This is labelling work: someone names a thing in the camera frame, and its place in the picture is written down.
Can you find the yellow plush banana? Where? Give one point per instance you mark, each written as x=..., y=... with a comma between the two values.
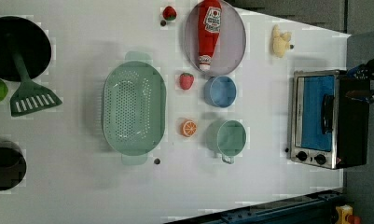
x=280, y=42

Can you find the yellow red toy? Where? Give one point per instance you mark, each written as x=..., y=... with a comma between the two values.
x=346, y=215

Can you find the blue cup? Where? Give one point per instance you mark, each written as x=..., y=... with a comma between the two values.
x=220, y=92

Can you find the grey round plate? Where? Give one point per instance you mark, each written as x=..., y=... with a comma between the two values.
x=231, y=44

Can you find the toy strawberry centre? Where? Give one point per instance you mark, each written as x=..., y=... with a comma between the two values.
x=186, y=81

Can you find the silver black toaster oven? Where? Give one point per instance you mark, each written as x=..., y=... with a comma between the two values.
x=346, y=119

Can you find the toy strawberry top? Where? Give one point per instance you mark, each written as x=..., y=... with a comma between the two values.
x=169, y=13

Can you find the blue oven door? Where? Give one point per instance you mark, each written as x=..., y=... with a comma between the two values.
x=311, y=92

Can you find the green slotted spatula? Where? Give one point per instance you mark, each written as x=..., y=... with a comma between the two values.
x=30, y=97

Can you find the toy strawberry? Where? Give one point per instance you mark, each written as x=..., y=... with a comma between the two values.
x=186, y=81
x=169, y=13

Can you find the blue metal frame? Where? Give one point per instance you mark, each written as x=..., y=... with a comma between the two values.
x=315, y=208

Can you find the black frying pan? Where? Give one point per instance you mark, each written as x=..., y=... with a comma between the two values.
x=29, y=40

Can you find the green mug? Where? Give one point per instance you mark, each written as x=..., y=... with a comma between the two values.
x=226, y=137

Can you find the green oval colander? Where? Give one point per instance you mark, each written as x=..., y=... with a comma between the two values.
x=134, y=106

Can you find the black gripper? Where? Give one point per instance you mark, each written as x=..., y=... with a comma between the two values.
x=363, y=71

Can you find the red plush ketchup bottle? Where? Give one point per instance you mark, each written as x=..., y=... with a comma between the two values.
x=209, y=26

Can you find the toy orange slice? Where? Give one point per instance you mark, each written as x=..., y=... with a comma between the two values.
x=188, y=128

